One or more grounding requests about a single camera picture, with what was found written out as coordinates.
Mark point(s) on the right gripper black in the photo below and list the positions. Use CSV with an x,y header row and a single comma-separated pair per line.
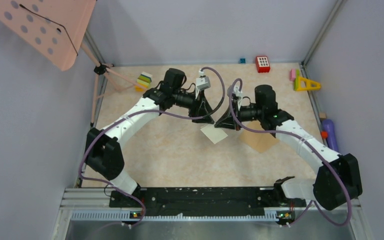
x,y
227,121

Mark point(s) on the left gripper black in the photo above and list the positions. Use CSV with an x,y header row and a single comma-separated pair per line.
x,y
204,109

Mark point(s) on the cream paper letter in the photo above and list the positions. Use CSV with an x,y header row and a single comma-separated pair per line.
x,y
215,135

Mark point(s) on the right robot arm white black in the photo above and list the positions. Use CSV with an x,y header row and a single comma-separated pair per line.
x,y
337,180

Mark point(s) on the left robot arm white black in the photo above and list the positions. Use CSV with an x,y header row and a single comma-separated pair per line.
x,y
103,152

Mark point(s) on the brown kraft envelope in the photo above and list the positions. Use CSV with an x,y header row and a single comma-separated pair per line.
x,y
260,142

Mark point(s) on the red toy calculator block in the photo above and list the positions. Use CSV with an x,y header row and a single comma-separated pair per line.
x,y
262,64

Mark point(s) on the striped coloured block stack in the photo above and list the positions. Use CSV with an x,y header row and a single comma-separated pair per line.
x,y
144,80

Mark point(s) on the pink green toy block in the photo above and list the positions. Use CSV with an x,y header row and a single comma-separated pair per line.
x,y
293,74

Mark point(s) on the yellow triangle toy block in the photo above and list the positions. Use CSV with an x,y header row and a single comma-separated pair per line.
x,y
304,84

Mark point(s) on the small wooden block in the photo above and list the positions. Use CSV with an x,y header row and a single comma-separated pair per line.
x,y
322,116

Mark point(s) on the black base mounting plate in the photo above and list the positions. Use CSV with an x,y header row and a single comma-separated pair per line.
x,y
205,201

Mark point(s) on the pink perforated music stand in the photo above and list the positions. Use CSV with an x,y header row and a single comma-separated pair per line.
x,y
46,67

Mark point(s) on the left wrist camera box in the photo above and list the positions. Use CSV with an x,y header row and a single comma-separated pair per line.
x,y
201,84

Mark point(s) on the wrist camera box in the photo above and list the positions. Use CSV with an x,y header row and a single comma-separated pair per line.
x,y
237,98
201,84

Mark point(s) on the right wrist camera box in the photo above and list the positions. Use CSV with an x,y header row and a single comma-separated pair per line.
x,y
237,98

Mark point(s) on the aluminium frame rail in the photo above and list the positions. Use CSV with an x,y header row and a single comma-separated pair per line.
x,y
92,204

